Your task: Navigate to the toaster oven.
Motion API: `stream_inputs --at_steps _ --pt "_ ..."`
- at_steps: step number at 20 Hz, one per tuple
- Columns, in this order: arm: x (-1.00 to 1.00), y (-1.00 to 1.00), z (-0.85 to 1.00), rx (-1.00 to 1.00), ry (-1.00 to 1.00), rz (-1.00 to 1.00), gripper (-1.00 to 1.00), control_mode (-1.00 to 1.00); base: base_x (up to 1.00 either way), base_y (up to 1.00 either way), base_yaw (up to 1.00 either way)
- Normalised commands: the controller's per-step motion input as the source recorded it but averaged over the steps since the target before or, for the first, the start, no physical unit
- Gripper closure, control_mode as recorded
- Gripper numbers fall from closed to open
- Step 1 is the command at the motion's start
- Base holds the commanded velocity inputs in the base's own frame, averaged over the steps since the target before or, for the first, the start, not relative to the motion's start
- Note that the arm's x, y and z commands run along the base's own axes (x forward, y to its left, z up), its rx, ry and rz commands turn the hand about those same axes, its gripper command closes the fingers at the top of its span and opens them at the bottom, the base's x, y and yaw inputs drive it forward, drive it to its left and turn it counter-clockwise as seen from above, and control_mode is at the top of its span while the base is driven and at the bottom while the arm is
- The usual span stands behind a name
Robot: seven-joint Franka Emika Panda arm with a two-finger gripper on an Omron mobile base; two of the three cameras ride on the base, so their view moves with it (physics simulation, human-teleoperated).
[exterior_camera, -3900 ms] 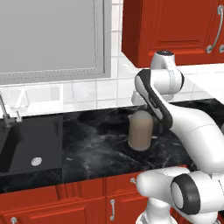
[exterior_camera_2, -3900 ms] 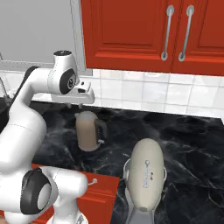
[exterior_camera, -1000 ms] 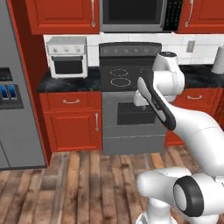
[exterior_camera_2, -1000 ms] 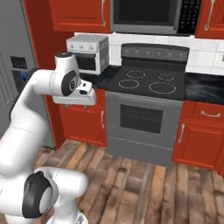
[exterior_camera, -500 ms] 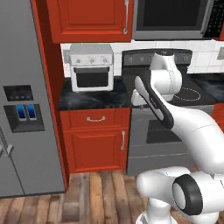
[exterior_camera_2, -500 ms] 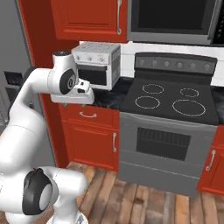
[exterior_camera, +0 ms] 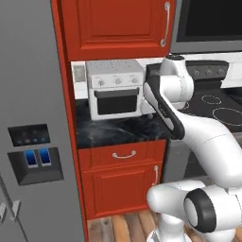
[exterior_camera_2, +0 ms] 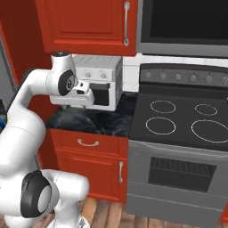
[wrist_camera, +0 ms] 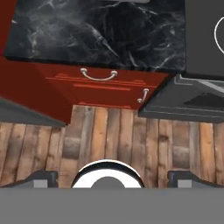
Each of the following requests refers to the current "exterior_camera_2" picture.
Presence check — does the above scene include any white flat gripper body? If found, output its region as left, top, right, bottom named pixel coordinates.
left=49, top=88, right=96, bottom=109

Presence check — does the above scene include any white toaster oven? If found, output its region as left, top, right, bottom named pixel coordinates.
left=71, top=54, right=124, bottom=112

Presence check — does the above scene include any grey oven door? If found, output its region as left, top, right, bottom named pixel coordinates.
left=126, top=139, right=228, bottom=228

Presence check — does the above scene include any grey microwave oven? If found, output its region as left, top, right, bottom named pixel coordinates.
left=135, top=0, right=228, bottom=59

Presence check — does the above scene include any red drawer front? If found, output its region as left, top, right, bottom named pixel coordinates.
left=49, top=128, right=129, bottom=159

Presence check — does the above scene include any red base cupboard door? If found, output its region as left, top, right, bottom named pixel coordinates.
left=54, top=148, right=129, bottom=205

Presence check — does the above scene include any black hob with rings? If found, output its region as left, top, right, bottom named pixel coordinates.
left=128, top=62, right=228, bottom=153

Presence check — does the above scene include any silver drawer handle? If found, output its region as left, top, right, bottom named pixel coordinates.
left=77, top=138, right=101, bottom=148

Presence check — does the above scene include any red wall cupboard door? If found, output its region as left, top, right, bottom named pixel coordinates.
left=35, top=0, right=139, bottom=57

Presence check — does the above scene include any silver base cupboard handle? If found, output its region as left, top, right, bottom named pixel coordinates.
left=118, top=160, right=125, bottom=183

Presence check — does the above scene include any silver wall cupboard handle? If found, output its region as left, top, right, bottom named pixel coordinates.
left=123, top=1, right=131, bottom=47

